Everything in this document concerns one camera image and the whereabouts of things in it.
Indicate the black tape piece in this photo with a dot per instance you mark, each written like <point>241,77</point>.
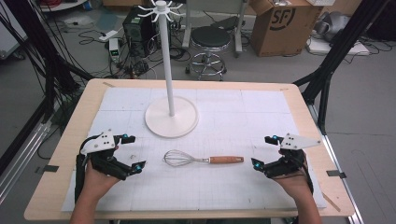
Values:
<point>335,174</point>
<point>49,169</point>

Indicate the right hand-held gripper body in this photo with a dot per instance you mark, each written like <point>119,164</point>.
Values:
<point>292,161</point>

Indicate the brown tape strip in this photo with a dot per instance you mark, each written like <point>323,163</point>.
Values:
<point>331,202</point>

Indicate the black round stool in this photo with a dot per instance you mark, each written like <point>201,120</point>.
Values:
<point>210,37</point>

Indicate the person's left hand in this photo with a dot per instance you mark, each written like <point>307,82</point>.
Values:
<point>96,183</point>

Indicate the white flat board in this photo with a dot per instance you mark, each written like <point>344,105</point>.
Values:
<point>327,48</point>

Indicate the white power strip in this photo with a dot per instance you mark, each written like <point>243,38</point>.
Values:
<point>108,35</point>

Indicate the white gridded mat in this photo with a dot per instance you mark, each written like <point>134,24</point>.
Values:
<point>218,124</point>

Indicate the small white power supply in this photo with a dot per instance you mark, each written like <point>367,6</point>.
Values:
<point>114,49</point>

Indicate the aluminium rail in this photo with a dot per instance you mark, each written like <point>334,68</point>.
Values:
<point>21,155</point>
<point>342,174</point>

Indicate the black metal frame stand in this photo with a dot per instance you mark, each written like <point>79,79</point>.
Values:
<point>339,53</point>
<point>34,37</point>

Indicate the person's right hand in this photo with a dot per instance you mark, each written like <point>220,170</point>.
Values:
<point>295,186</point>

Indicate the grey bag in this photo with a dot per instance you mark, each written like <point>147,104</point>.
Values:
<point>333,25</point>

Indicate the black computer tower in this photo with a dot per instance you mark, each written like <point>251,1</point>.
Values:
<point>137,31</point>

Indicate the cardboard box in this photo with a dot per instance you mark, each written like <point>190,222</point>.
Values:
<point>280,34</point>

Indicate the white hook rack stand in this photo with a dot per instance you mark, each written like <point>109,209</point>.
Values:
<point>169,118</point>

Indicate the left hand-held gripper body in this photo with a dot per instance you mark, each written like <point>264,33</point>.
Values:
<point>102,141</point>

